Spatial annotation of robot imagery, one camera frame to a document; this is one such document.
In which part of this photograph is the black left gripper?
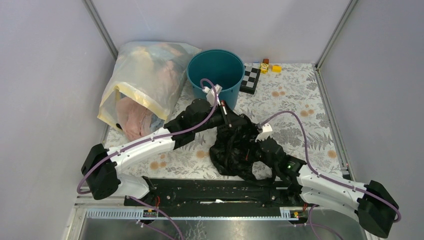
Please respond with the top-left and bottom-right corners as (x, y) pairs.
(194, 100), (248, 134)

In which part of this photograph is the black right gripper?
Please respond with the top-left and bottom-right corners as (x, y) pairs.
(238, 134), (278, 171)

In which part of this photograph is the black trash bag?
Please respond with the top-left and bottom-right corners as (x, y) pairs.
(209, 114), (277, 187)

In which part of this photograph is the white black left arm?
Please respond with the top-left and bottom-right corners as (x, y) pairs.
(77, 98), (247, 206)

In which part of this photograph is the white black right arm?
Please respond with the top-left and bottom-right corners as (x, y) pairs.
(247, 137), (399, 239)

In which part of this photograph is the teal plastic trash bin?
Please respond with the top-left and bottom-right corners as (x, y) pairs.
(186, 49), (245, 110)

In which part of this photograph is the floral tablecloth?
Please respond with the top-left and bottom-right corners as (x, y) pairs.
(125, 63), (342, 180)

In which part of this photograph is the black white checkerboard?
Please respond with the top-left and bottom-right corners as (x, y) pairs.
(239, 66), (261, 95)

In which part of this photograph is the yellow toy figure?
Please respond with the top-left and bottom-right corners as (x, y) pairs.
(259, 62), (269, 74)

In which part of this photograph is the yellow toy cube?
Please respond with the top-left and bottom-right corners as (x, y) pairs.
(271, 65), (282, 73)

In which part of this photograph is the large translucent yellow-trim bag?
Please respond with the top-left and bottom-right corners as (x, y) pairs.
(97, 41), (201, 132)

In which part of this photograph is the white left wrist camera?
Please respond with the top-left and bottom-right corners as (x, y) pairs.
(202, 84), (222, 106)

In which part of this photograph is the metal cable duct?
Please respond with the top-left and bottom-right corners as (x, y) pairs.
(85, 207), (300, 222)

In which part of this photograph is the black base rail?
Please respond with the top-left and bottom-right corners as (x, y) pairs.
(140, 178), (310, 213)

